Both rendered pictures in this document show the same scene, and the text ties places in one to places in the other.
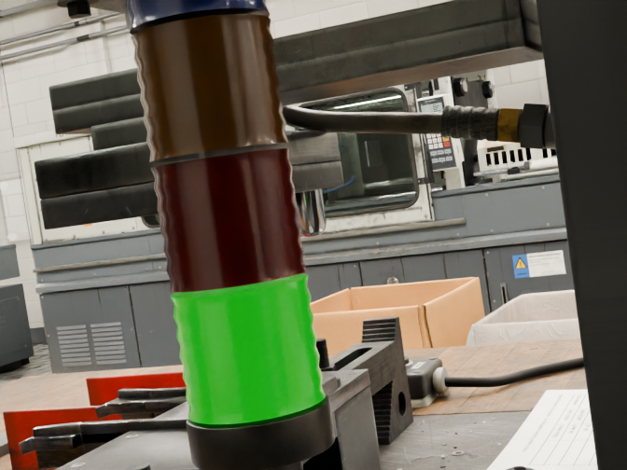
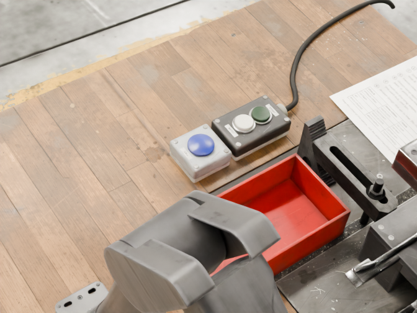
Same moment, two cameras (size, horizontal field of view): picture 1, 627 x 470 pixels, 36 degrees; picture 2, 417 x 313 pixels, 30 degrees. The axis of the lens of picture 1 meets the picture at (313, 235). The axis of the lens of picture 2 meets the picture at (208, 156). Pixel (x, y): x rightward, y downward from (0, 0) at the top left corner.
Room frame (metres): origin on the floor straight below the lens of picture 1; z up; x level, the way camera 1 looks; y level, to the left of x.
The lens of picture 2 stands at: (0.60, 0.68, 1.82)
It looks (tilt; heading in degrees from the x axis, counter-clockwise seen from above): 52 degrees down; 297
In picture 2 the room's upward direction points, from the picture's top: 6 degrees clockwise
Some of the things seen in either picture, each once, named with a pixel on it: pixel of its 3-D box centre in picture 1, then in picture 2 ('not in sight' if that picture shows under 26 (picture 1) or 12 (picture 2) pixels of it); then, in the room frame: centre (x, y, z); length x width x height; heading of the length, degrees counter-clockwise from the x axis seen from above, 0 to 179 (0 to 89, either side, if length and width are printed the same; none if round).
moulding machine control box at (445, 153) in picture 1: (442, 132); not in sight; (5.08, -0.74, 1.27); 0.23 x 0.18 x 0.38; 154
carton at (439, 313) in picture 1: (390, 383); not in sight; (3.12, -0.18, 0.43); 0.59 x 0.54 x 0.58; 153
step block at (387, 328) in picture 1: (377, 379); (321, 152); (0.78, -0.03, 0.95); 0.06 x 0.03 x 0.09; 157
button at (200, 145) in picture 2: not in sight; (200, 147); (0.94, 0.05, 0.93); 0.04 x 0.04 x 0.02
